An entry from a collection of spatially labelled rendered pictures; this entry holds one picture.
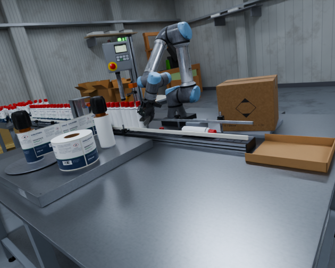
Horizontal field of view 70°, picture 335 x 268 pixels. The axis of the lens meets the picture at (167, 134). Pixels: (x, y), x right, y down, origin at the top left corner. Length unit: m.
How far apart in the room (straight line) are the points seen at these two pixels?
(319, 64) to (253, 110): 6.17
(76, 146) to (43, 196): 0.27
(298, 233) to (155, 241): 0.38
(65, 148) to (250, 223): 0.86
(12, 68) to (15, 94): 0.62
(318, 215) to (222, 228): 0.27
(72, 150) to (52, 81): 6.05
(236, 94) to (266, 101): 0.16
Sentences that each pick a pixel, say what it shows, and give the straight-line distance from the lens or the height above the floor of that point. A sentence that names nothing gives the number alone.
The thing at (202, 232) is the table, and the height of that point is 0.83.
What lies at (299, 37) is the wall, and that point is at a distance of 7.61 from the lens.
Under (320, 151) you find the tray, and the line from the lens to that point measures 1.20.
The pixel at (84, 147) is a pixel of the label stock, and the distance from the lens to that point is 1.22.
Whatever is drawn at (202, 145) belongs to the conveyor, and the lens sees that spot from 1.28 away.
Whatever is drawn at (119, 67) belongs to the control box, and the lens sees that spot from 1.72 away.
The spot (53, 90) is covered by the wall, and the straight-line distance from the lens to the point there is 7.20.
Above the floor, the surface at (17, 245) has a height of 0.22.
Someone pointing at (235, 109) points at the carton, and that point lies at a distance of 1.41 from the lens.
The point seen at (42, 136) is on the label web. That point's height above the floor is 1.02.
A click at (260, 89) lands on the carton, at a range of 1.36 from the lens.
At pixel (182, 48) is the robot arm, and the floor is 1.36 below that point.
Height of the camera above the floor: 1.30
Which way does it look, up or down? 17 degrees down
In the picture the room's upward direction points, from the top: 10 degrees counter-clockwise
